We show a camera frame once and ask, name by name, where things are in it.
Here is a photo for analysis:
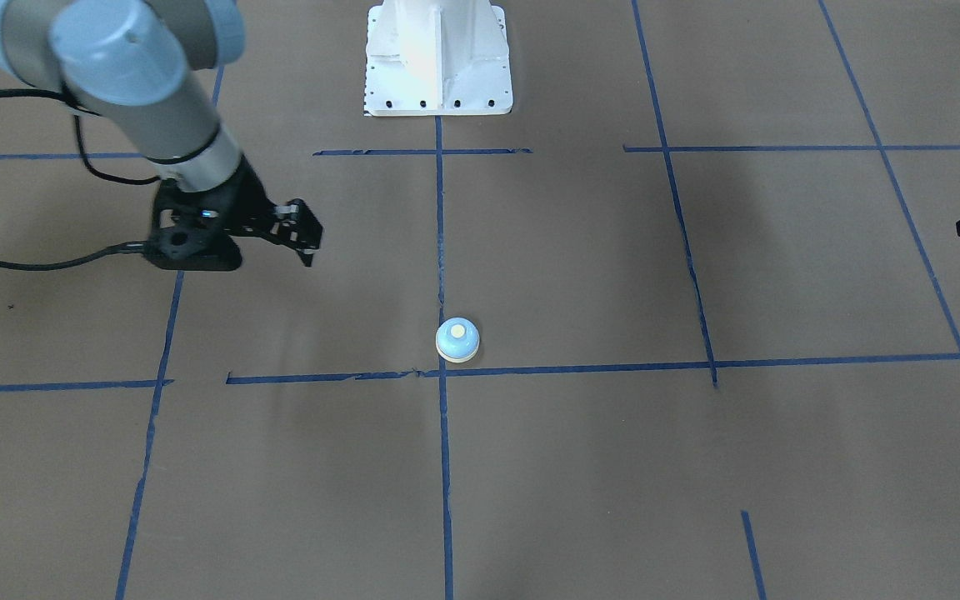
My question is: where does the white camera pole with base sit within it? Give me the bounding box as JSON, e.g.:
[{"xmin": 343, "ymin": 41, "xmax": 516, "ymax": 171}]
[{"xmin": 363, "ymin": 1, "xmax": 514, "ymax": 118}]

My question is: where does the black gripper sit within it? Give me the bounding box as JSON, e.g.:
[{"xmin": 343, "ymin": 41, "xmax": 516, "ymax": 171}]
[{"xmin": 153, "ymin": 158, "xmax": 323, "ymax": 268}]

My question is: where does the blue service bell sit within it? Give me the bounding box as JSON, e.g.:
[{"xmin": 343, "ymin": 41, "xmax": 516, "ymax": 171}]
[{"xmin": 435, "ymin": 317, "xmax": 481, "ymax": 363}]

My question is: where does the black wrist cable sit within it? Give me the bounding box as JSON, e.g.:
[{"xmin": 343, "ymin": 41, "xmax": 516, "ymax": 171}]
[{"xmin": 0, "ymin": 87, "xmax": 166, "ymax": 273}]

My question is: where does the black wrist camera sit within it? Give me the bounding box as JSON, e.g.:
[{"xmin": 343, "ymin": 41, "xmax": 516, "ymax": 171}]
[{"xmin": 142, "ymin": 208, "xmax": 243, "ymax": 271}]

